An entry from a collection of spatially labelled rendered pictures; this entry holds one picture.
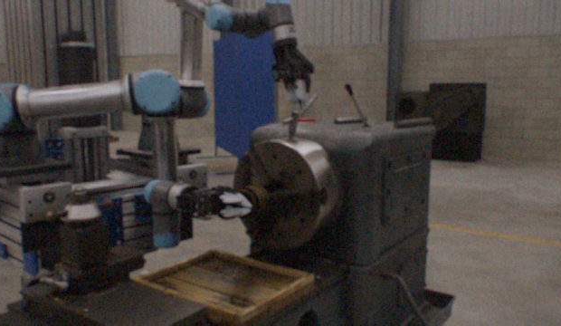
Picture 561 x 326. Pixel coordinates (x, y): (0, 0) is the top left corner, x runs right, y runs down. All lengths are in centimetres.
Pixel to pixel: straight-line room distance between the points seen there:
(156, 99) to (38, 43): 58
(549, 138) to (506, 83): 135
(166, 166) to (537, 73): 1004
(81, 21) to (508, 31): 1005
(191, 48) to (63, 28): 43
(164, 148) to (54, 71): 50
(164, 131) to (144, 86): 21
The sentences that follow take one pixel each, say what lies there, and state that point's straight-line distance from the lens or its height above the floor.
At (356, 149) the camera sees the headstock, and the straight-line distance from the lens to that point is 146.
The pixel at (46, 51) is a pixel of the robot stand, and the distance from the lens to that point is 186.
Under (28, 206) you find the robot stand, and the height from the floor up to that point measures 107.
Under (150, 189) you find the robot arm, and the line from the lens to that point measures 149.
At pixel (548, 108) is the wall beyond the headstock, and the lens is 1116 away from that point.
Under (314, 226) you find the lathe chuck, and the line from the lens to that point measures 138.
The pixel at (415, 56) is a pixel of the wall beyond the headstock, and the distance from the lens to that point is 1175.
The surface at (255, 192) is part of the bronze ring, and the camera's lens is 133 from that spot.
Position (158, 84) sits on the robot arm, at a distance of 140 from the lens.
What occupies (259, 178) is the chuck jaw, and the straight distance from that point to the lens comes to 140.
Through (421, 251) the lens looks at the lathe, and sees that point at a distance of 196.
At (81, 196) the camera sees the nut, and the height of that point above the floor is 117.
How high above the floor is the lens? 138
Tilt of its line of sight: 8 degrees down
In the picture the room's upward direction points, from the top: straight up
